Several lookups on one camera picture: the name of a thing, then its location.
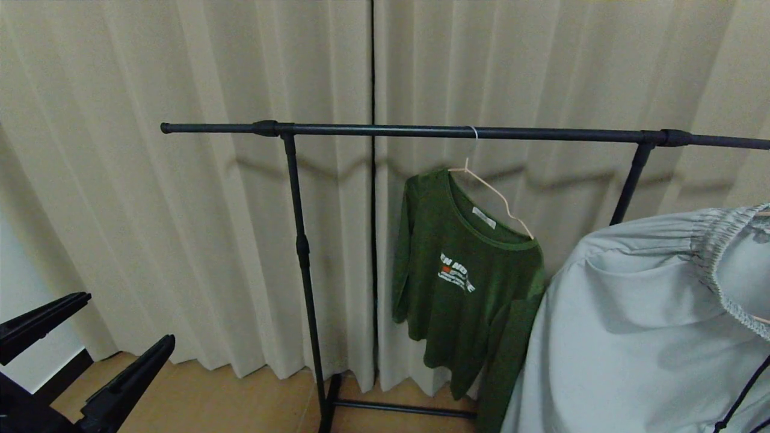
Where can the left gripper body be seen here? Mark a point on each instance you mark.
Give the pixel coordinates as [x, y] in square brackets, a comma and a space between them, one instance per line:
[24, 409]

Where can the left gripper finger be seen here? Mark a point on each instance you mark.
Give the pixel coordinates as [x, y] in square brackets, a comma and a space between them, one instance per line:
[36, 325]
[126, 385]

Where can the green printed shirt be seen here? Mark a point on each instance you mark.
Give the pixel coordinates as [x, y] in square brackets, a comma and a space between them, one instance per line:
[463, 288]

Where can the pink clothes hanger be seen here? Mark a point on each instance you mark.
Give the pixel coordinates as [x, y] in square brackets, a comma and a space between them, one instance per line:
[467, 168]
[763, 213]

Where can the pale grey garment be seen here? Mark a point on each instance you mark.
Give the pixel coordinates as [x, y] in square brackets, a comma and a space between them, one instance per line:
[631, 337]

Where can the black clothes rack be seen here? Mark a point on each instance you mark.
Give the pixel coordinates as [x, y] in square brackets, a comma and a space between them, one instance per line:
[301, 246]

